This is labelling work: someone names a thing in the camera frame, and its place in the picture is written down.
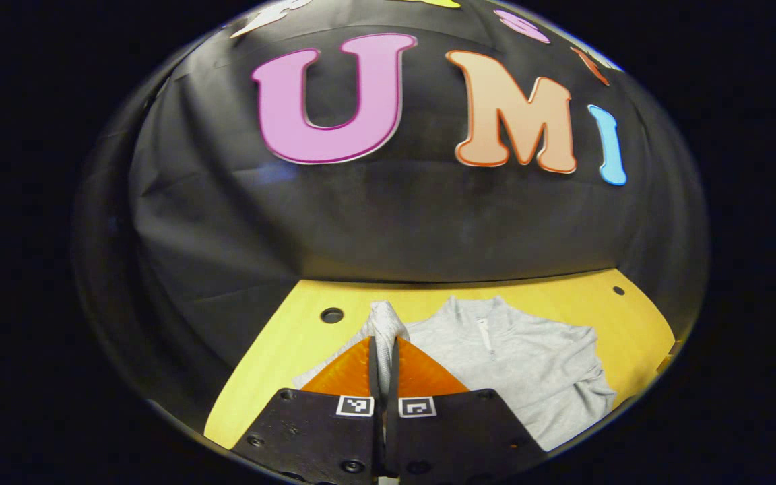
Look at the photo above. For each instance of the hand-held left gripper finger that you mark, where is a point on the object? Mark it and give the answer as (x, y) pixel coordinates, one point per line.
(378, 431)
(393, 431)

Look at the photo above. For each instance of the black backdrop cloth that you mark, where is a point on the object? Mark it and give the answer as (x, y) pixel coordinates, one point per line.
(395, 222)

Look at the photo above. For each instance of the gray zip-neck sweatshirt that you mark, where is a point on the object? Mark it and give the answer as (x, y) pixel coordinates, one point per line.
(529, 364)

